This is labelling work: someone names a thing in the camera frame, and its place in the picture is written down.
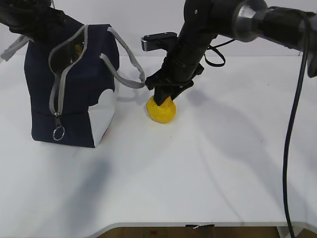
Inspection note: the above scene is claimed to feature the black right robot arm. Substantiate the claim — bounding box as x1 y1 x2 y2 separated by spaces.
141 0 317 105

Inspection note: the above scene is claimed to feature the black tape on table edge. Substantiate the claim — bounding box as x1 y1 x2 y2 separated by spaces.
185 224 214 229

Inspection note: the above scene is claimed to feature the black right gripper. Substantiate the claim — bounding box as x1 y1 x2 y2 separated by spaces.
145 0 213 105

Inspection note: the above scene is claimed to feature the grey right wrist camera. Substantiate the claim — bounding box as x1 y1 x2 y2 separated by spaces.
141 32 178 52

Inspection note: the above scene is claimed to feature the navy insulated lunch bag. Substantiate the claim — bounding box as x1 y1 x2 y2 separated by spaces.
0 17 145 148

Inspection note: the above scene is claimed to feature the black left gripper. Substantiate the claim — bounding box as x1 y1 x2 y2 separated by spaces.
7 0 65 41

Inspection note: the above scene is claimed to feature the yellow pear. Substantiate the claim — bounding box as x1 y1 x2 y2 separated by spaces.
146 96 176 123

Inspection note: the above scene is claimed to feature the white table leg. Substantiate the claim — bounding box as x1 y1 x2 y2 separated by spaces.
276 227 303 238

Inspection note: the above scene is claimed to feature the yellow banana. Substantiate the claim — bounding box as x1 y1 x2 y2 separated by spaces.
74 44 83 58

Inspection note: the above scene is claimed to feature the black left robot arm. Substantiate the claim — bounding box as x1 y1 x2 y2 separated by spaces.
0 0 66 41

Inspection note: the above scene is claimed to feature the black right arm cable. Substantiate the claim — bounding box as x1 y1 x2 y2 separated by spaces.
203 12 310 238

